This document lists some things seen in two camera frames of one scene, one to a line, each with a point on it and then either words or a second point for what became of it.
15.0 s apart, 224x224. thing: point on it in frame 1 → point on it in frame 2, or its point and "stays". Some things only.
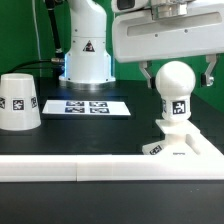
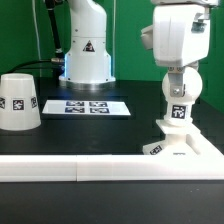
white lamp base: (178, 141) stays
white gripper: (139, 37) → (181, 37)
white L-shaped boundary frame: (207, 165) stays
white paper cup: (19, 107) stays
